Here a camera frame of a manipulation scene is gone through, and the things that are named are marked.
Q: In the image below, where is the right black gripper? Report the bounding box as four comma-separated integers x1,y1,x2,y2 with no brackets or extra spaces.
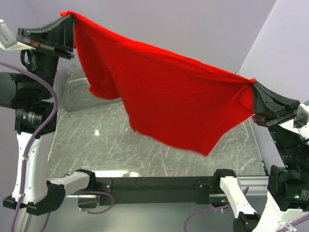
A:
250,74,307,164

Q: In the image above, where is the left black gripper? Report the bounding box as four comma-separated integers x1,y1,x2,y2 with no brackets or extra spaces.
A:
17,11,77,98

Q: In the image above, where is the red t shirt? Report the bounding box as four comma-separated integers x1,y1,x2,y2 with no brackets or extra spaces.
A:
60,11,255,156

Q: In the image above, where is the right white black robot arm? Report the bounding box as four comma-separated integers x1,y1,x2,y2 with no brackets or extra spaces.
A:
212,82,309,232

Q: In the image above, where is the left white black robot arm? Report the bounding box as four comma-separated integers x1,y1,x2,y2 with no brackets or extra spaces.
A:
0,15,97,216

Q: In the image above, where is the clear plastic storage bin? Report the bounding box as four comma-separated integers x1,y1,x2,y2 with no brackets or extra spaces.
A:
55,66,121,112

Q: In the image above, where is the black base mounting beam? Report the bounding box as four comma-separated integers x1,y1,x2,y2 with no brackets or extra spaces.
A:
84,176,224,204

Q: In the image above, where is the right aluminium side rail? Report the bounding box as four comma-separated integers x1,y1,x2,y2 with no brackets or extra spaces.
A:
249,119,268,176

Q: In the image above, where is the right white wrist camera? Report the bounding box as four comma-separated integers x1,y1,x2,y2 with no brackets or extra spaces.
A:
279,103,309,141

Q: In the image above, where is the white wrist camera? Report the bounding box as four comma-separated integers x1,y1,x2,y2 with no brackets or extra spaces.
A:
0,19,23,51
279,103,309,141

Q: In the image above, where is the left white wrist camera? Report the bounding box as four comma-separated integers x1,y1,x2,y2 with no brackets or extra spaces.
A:
0,19,23,51

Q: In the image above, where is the aluminium extrusion frame rail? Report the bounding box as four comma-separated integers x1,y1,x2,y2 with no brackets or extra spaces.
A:
65,175,271,200

